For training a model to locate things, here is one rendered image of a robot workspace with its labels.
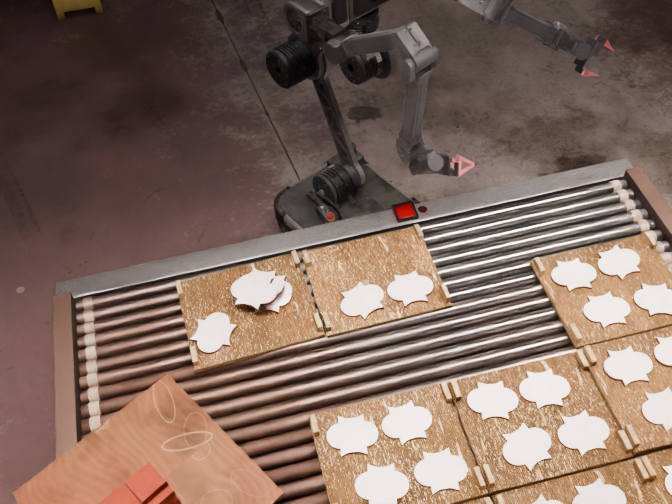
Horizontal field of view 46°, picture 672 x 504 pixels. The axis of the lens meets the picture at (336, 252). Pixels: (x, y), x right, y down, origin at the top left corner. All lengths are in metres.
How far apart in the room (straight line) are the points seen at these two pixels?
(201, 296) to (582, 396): 1.21
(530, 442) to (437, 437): 0.25
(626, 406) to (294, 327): 1.00
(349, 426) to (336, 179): 1.61
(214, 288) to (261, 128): 2.07
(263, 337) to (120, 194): 2.05
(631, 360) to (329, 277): 0.96
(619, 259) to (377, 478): 1.09
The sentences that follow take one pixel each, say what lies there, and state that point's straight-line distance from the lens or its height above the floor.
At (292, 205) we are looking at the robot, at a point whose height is 0.24.
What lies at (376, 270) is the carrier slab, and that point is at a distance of 2.59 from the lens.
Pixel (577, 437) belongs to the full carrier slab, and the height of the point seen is 0.95.
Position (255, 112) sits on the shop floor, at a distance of 4.66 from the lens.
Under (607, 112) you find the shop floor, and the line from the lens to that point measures 4.75.
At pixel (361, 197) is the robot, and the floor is 0.26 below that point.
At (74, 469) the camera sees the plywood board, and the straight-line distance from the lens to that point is 2.26.
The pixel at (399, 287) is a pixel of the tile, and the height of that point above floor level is 0.95.
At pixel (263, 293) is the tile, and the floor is 1.00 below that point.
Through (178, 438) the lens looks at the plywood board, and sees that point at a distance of 2.22.
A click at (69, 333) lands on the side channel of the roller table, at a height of 0.95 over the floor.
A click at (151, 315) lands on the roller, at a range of 2.62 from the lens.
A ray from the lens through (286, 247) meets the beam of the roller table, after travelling 2.70.
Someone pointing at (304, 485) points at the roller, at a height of 0.92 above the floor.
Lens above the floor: 2.97
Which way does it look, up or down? 50 degrees down
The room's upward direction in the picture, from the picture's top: 4 degrees counter-clockwise
